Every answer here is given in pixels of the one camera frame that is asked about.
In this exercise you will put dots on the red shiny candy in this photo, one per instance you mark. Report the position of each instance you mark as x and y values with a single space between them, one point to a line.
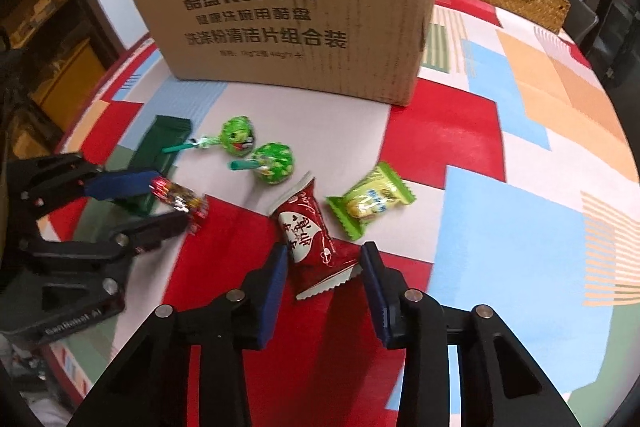
181 198

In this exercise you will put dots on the dark chair right far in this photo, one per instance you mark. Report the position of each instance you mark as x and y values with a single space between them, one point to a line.
580 20

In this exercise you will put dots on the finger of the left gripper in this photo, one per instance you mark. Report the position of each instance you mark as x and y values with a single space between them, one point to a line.
111 185
141 234

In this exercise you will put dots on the green yellow snack packet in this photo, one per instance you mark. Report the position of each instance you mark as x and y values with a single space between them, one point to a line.
377 192

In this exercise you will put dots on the green lollipop left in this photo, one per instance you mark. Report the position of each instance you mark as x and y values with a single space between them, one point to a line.
236 137

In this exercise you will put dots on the green lollipop right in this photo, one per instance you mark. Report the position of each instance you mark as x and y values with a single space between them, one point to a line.
273 163

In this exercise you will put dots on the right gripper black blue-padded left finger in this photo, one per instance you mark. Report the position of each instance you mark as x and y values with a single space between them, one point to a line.
184 368

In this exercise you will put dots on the dark green packet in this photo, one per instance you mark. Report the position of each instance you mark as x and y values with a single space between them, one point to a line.
165 131

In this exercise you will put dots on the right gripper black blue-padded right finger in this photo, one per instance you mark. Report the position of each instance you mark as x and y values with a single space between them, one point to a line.
500 382

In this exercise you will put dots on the green lollipop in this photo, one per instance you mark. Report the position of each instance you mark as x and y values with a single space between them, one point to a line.
273 163
236 137

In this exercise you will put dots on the red snack packet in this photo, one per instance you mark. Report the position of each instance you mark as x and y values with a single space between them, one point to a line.
319 265

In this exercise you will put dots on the colourful patchwork tablecloth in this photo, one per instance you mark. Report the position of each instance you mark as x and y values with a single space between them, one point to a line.
527 199

